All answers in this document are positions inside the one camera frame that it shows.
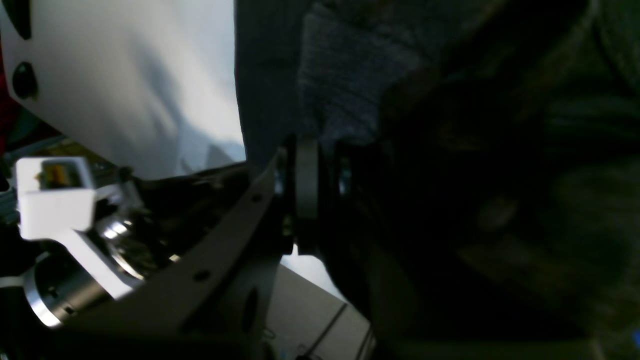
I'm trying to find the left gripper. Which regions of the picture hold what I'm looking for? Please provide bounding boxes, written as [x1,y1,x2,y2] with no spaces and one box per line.
[24,165,249,328]

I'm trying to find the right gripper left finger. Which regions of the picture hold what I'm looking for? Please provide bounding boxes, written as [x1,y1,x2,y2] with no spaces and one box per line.
[50,137,321,360]

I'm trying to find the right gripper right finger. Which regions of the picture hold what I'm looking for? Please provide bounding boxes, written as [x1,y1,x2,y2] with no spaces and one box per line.
[320,141,378,321]

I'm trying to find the black t-shirt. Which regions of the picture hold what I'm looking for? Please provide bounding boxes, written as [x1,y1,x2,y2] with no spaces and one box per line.
[234,0,639,360]

